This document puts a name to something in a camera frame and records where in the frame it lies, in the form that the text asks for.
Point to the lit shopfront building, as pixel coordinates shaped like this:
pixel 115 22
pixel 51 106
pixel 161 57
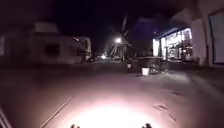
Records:
pixel 196 40

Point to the robot's own part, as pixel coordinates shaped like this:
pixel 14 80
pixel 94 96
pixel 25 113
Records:
pixel 146 126
pixel 74 126

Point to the dark asphalt road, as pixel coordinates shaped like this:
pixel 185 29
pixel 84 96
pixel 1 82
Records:
pixel 100 90

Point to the white bucket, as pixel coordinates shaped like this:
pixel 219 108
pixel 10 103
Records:
pixel 145 71

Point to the dark cart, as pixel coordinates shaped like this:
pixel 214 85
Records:
pixel 150 62

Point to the street lamp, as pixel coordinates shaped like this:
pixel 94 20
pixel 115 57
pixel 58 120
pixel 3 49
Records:
pixel 118 40

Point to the pale low building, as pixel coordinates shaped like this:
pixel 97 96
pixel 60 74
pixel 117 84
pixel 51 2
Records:
pixel 50 48

